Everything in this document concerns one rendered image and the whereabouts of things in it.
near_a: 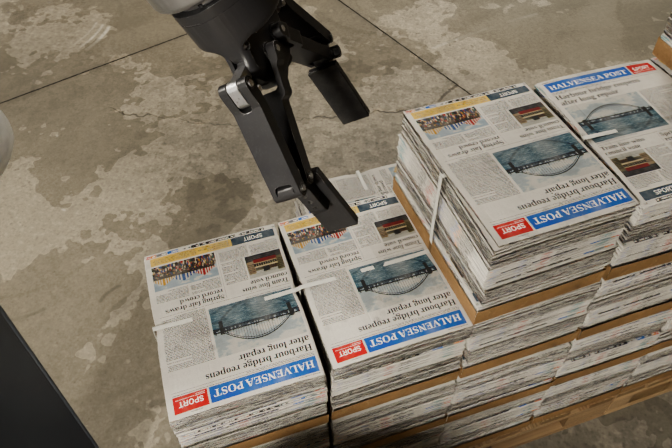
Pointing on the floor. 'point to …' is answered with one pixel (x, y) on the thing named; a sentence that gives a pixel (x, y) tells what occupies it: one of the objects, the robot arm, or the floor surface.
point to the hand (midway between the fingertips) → (344, 160)
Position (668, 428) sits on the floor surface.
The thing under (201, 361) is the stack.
